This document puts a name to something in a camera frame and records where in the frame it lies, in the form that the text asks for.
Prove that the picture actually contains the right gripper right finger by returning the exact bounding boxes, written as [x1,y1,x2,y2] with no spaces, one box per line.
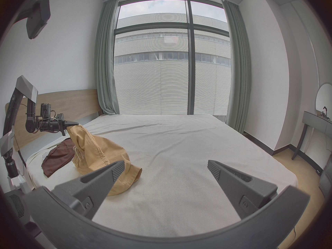
[207,160,278,220]

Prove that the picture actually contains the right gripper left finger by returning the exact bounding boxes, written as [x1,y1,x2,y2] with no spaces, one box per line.
[54,160,126,220]

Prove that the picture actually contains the tan shorts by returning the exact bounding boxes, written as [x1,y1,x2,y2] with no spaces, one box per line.
[68,124,142,196]

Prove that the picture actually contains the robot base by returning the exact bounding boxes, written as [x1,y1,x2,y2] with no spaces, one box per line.
[3,174,43,241]

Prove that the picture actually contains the bed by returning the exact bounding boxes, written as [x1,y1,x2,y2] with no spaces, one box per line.
[5,88,297,237]

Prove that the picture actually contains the brown shorts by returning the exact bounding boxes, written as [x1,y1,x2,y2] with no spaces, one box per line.
[41,138,76,178]

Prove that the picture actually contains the grey-green curtain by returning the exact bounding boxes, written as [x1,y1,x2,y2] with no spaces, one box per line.
[222,0,251,134]
[95,0,120,115]

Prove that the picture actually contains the grey dressing table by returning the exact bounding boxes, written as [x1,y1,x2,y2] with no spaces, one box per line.
[292,110,332,165]

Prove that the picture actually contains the round mirror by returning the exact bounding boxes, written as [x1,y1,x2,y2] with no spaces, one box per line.
[315,83,332,115]

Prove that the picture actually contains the window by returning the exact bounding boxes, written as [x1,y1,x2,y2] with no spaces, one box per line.
[113,0,232,116]

